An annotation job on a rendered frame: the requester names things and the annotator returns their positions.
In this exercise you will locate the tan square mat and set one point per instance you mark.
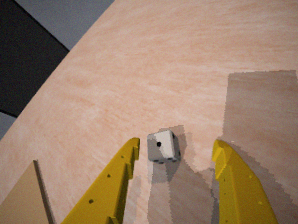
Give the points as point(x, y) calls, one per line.
point(26, 203)

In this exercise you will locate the white die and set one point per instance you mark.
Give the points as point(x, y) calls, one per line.
point(163, 147)

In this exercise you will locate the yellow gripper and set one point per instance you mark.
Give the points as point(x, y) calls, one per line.
point(242, 199)

